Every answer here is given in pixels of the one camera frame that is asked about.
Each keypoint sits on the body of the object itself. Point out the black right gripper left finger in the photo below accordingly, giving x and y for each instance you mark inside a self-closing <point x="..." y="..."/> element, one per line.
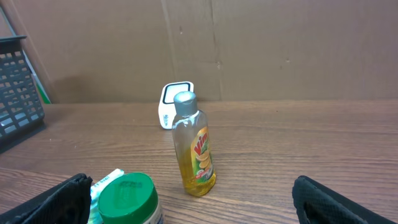
<point x="68" y="202"/>

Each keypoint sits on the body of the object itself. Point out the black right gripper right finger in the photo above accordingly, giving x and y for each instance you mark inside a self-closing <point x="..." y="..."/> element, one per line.
<point x="317" y="204"/>

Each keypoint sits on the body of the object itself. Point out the green Kleenex tissue pack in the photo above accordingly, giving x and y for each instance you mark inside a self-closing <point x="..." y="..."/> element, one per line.
<point x="95" y="191"/>

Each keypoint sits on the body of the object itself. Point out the green lid jar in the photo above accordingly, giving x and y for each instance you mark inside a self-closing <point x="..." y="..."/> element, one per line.
<point x="131" y="199"/>

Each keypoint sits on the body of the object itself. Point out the clear plastic bottle grey cap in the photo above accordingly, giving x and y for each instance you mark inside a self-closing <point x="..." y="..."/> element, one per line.
<point x="192" y="145"/>

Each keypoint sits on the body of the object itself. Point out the white barcode scanner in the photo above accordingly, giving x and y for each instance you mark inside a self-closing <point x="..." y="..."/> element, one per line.
<point x="166" y="109"/>

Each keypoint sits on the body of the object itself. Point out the dark grey plastic basket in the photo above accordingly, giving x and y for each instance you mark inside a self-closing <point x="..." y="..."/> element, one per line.
<point x="22" y="114"/>

